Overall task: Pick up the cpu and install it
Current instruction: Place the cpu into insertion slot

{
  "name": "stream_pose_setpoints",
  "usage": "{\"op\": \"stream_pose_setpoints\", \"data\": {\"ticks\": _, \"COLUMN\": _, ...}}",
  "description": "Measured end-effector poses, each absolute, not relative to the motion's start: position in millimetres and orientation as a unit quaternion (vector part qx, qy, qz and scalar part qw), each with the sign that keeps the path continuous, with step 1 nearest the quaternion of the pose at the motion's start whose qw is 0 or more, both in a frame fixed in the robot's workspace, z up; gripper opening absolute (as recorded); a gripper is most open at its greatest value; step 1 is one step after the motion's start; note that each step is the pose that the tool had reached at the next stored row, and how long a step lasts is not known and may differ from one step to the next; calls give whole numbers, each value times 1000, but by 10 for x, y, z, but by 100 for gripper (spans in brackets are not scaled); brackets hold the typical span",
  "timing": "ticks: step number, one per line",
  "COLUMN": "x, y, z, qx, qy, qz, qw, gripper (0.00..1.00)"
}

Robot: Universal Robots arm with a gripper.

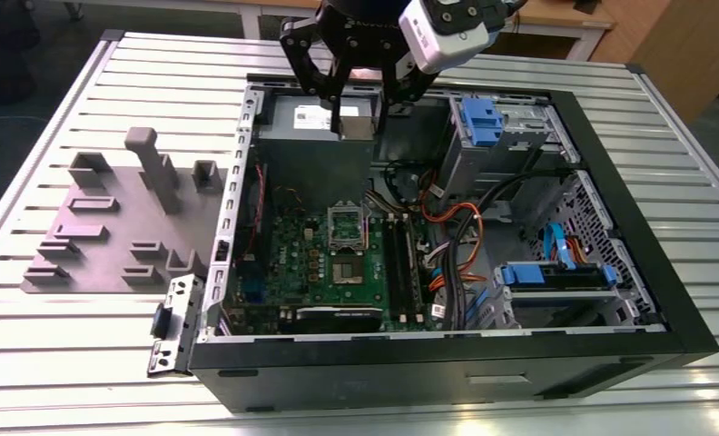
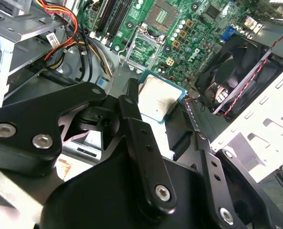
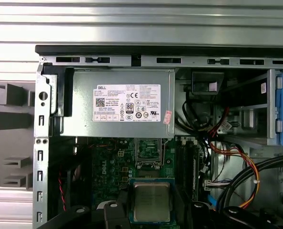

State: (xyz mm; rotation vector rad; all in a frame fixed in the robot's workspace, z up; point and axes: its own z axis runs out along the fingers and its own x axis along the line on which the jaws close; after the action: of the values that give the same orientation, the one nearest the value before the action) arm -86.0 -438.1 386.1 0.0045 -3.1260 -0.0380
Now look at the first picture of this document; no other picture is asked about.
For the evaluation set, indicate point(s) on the grey parts rack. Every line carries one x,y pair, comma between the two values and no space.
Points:
123,227

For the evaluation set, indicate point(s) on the brown wooden cabinet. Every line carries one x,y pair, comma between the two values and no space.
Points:
681,45

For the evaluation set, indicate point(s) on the black office chair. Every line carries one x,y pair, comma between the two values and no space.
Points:
3,54

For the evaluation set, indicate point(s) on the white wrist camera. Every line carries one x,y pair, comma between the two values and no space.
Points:
439,41

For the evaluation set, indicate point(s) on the small grey disk bay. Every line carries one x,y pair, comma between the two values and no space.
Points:
565,300

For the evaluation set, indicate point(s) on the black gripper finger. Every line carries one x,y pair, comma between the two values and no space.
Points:
411,79
302,50

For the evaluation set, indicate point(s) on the black open PC case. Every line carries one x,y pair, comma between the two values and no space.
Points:
396,377

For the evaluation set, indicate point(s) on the CPU socket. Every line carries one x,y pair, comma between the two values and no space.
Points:
349,271

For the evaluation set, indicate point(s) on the silver CPU chip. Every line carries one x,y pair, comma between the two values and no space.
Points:
357,128

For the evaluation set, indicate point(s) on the black RAM slot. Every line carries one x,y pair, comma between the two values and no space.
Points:
389,268
404,268
395,268

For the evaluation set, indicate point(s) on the green motherboard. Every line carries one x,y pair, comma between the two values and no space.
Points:
294,254

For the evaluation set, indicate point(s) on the large grey disk bay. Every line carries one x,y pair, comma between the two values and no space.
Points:
505,156

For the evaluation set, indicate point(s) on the grey power supply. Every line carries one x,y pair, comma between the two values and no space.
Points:
311,168

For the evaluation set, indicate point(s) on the blue plastic drive bracket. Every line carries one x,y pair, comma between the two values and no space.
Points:
484,122

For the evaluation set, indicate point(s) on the black graphics card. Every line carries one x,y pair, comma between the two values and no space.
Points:
336,318

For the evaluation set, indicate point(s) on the hard disk in blue carrier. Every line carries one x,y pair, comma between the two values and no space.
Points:
527,274

